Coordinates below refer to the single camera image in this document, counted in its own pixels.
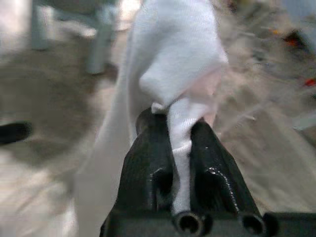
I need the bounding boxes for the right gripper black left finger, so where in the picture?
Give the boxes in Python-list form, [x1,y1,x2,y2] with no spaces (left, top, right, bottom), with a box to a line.
[113,107,175,212]

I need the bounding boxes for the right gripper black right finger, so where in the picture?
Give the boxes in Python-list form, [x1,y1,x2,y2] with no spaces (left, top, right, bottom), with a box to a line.
[187,118,260,213]

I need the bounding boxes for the white garment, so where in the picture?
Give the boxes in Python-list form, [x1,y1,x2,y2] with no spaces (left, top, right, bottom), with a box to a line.
[71,0,229,237]

